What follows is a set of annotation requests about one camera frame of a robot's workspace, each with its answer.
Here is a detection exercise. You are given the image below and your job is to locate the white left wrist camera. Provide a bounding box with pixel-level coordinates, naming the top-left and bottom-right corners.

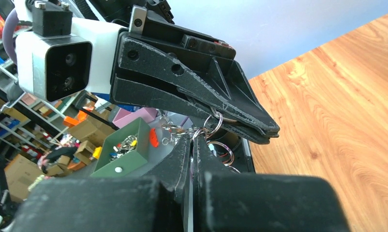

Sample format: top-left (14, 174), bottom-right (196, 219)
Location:
top-left (15, 17), bottom-right (127, 102)

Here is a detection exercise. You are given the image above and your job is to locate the green storage box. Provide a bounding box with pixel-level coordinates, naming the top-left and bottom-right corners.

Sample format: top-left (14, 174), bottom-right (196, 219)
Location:
top-left (91, 117), bottom-right (150, 178)

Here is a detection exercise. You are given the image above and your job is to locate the keyring bunch with blue tag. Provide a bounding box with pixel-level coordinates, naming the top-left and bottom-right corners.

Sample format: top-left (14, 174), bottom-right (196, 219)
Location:
top-left (161, 107), bottom-right (241, 173)

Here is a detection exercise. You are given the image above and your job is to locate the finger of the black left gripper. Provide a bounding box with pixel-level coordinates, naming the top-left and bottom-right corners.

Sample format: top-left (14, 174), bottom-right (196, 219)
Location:
top-left (110, 77), bottom-right (271, 145)
top-left (117, 32), bottom-right (280, 136)

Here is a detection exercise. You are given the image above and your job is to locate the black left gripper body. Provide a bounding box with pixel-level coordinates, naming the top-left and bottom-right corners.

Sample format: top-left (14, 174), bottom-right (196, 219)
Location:
top-left (129, 5), bottom-right (236, 72)

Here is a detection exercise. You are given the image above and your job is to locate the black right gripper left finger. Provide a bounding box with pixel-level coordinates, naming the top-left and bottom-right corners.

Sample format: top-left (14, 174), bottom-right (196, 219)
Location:
top-left (12, 136), bottom-right (191, 232)

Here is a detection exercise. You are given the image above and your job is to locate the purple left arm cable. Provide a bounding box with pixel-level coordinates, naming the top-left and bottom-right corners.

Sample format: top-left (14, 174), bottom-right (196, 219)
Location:
top-left (1, 8), bottom-right (20, 65)

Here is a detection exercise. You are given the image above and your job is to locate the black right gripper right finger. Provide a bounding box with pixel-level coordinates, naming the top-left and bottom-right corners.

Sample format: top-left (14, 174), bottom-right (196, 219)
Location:
top-left (193, 136), bottom-right (350, 232)

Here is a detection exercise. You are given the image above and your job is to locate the pink box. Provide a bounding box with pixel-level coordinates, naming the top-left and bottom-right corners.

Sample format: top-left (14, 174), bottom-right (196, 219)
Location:
top-left (112, 108), bottom-right (158, 128)

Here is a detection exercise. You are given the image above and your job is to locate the cardboard boxes pile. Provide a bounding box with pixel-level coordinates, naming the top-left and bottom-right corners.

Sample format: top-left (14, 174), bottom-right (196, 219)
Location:
top-left (4, 116), bottom-right (115, 202)

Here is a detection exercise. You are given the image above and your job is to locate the red orange plastic piece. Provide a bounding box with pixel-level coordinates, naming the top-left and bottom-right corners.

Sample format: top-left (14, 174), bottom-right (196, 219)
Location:
top-left (149, 128), bottom-right (159, 147)

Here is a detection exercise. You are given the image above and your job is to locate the metal storage shelf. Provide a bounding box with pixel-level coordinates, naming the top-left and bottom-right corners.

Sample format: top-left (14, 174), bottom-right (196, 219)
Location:
top-left (0, 39), bottom-right (79, 149)

